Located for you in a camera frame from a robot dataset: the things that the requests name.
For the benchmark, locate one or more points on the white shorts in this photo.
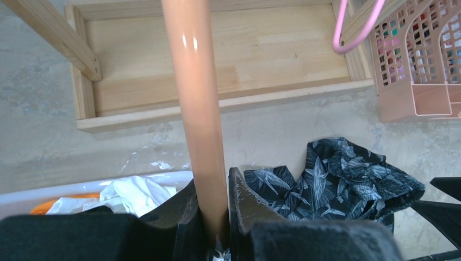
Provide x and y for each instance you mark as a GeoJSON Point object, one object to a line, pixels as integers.
{"type": "Point", "coordinates": [132, 195]}

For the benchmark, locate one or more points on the pink plastic file organizer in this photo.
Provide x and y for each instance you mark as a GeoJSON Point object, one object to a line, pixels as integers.
{"type": "Point", "coordinates": [416, 58]}

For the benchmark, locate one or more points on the orange hanger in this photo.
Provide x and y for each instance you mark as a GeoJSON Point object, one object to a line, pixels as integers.
{"type": "Point", "coordinates": [188, 25]}

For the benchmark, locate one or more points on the dark camouflage shorts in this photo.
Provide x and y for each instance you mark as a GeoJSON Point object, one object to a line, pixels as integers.
{"type": "Point", "coordinates": [340, 181]}

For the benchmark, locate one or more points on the orange shorts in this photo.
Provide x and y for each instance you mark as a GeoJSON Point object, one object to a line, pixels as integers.
{"type": "Point", "coordinates": [64, 204]}

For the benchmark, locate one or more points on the white plastic basket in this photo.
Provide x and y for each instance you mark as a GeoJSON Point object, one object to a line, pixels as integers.
{"type": "Point", "coordinates": [22, 202]}

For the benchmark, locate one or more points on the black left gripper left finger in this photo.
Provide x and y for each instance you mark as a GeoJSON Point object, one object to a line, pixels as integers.
{"type": "Point", "coordinates": [173, 231]}

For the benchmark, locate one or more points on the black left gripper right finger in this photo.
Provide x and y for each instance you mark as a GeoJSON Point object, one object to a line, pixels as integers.
{"type": "Point", "coordinates": [259, 233]}

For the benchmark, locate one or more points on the pink thin hanger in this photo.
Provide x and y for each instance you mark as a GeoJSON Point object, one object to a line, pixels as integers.
{"type": "Point", "coordinates": [357, 26]}

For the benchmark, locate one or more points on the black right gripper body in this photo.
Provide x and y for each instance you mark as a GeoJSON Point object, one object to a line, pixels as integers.
{"type": "Point", "coordinates": [445, 217]}

